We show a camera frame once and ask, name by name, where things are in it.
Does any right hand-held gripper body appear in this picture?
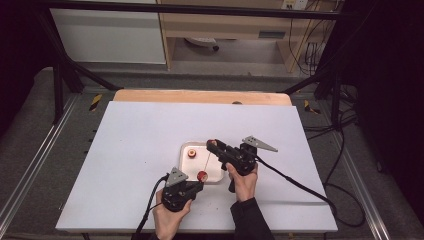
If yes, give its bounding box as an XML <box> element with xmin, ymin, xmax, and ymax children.
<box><xmin>217</xmin><ymin>135</ymin><xmax>279</xmax><ymax>177</ymax></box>

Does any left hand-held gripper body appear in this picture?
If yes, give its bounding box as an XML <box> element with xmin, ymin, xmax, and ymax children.
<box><xmin>161</xmin><ymin>166</ymin><xmax>201</xmax><ymax>213</ymax></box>

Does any thin wooden skewer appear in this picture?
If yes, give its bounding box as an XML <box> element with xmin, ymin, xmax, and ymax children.
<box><xmin>203</xmin><ymin>151</ymin><xmax>212</xmax><ymax>175</ymax></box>

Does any white rectangular tray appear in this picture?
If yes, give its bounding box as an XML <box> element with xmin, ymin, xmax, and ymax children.
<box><xmin>179</xmin><ymin>141</ymin><xmax>226</xmax><ymax>184</ymax></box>

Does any person's left hand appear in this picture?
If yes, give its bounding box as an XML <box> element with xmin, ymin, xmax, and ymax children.
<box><xmin>152</xmin><ymin>189</ymin><xmax>193</xmax><ymax>238</ymax></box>

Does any person's right hand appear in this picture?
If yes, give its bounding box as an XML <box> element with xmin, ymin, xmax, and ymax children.
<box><xmin>225</xmin><ymin>162</ymin><xmax>260</xmax><ymax>203</ymax></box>

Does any wooden table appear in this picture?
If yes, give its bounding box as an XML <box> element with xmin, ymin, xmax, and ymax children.
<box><xmin>112</xmin><ymin>88</ymin><xmax>293</xmax><ymax>107</ymax></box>

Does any white table mat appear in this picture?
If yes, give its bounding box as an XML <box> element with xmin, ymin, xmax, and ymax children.
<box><xmin>55</xmin><ymin>100</ymin><xmax>339</xmax><ymax>234</ymax></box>

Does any white chair base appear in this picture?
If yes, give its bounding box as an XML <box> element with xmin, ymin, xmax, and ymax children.
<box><xmin>184</xmin><ymin>36</ymin><xmax>221</xmax><ymax>52</ymax></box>

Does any light wooden desk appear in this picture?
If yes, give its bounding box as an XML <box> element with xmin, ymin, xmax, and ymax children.
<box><xmin>156</xmin><ymin>0</ymin><xmax>338</xmax><ymax>73</ymax></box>

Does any white cabinet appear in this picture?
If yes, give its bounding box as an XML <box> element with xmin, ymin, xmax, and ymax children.
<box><xmin>49</xmin><ymin>7</ymin><xmax>167</xmax><ymax>65</ymax></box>

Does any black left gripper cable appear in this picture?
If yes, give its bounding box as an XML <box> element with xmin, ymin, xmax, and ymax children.
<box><xmin>133</xmin><ymin>173</ymin><xmax>172</xmax><ymax>240</ymax></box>

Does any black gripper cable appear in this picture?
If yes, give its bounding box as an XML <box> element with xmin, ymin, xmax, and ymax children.
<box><xmin>133</xmin><ymin>173</ymin><xmax>172</xmax><ymax>240</ymax></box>
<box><xmin>255</xmin><ymin>155</ymin><xmax>367</xmax><ymax>228</ymax></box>

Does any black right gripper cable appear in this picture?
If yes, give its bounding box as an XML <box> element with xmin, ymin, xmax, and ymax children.
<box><xmin>255</xmin><ymin>155</ymin><xmax>367</xmax><ymax>228</ymax></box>

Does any bundle of black floor cables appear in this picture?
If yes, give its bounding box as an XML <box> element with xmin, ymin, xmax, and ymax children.
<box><xmin>288</xmin><ymin>0</ymin><xmax>359</xmax><ymax>141</ymax></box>

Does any aluminium floor rail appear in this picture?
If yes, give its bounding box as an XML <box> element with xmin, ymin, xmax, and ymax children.
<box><xmin>0</xmin><ymin>94</ymin><xmax>81</xmax><ymax>228</ymax></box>
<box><xmin>319</xmin><ymin>99</ymin><xmax>392</xmax><ymax>240</ymax></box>

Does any black metal frame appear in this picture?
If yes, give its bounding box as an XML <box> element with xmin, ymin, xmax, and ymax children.
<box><xmin>33</xmin><ymin>0</ymin><xmax>355</xmax><ymax>125</ymax></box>

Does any white wall socket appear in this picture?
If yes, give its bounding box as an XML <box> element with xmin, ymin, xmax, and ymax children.
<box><xmin>281</xmin><ymin>0</ymin><xmax>309</xmax><ymax>11</ymax></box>

